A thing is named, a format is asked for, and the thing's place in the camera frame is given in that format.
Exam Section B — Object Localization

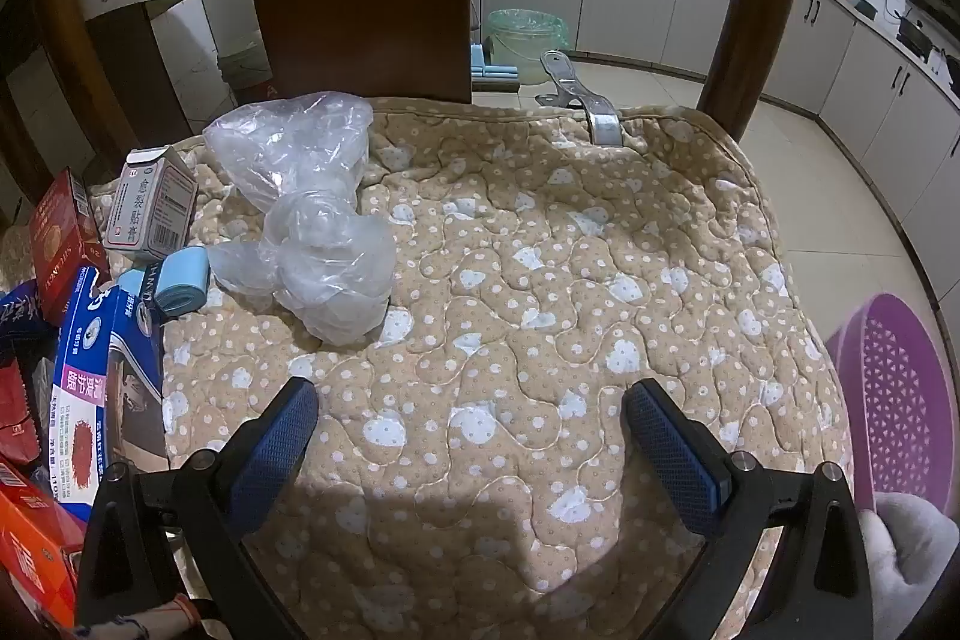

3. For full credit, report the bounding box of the blue snack packet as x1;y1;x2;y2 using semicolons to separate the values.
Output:
0;280;65;386

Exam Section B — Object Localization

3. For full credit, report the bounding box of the clear plastic bag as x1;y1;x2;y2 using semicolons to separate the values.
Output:
202;91;397;347

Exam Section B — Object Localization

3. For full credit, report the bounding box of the red cardboard box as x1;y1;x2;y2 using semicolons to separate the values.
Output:
30;167;110;326

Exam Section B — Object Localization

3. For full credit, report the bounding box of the white medicine box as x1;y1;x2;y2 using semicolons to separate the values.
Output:
103;146;200;262

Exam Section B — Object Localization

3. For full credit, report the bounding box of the person's right hand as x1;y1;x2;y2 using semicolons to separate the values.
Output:
859;492;960;640

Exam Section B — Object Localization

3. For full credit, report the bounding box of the beige quilted heart-print blanket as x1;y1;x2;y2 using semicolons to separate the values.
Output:
86;96;856;640

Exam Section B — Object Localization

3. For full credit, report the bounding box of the mop with blue head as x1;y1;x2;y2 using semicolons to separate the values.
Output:
469;2;520;84

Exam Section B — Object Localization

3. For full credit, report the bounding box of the light blue tape roll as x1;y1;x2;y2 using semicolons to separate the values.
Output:
116;246;215;319

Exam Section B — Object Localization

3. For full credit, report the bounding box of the red snack packet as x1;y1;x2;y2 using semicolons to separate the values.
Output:
0;347;46;468

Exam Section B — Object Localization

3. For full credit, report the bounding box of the metal clamp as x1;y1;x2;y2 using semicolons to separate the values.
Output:
536;50;623;146

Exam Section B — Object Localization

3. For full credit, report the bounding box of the wooden chair back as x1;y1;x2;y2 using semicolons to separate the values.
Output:
0;0;196;206

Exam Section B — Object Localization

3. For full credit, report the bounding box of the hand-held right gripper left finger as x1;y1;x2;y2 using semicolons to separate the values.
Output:
75;376;320;640

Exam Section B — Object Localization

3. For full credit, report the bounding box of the blue cardboard box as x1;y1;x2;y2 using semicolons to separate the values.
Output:
46;265;170;510

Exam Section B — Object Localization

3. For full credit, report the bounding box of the bucket with green liner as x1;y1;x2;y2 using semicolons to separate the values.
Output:
484;8;567;86

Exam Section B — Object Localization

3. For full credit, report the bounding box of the orange cardboard box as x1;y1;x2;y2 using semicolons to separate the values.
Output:
0;460;87;630

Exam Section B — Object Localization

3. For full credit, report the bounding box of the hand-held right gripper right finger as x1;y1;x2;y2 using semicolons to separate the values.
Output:
624;379;875;640

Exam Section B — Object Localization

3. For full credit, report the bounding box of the purple plastic basket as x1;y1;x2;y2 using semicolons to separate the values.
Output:
825;293;960;521

